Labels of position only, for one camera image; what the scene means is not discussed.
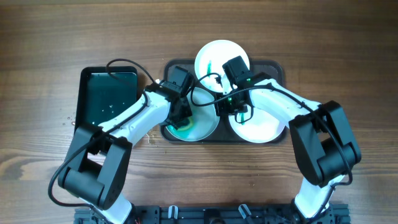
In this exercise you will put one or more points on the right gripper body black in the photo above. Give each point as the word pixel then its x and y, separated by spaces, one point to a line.
pixel 232 107

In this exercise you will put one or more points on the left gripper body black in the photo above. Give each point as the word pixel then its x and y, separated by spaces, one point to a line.
pixel 180 116

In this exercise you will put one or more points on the green yellow sponge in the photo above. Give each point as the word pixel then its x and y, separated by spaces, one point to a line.
pixel 189 124

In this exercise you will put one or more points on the white plate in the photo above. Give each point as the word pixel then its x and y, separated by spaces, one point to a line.
pixel 205 122
pixel 210 59
pixel 261 128

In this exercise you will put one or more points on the white plate top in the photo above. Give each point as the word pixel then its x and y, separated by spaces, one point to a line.
pixel 210 59

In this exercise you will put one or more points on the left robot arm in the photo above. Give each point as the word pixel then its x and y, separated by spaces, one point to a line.
pixel 96 164

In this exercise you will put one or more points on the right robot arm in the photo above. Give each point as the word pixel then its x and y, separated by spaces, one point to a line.
pixel 324 145

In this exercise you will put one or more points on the dark brown serving tray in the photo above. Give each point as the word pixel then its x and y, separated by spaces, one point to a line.
pixel 224 134

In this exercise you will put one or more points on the black water tray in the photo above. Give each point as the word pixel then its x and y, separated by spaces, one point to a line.
pixel 102 97

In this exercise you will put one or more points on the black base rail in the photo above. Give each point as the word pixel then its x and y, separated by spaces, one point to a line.
pixel 271 213

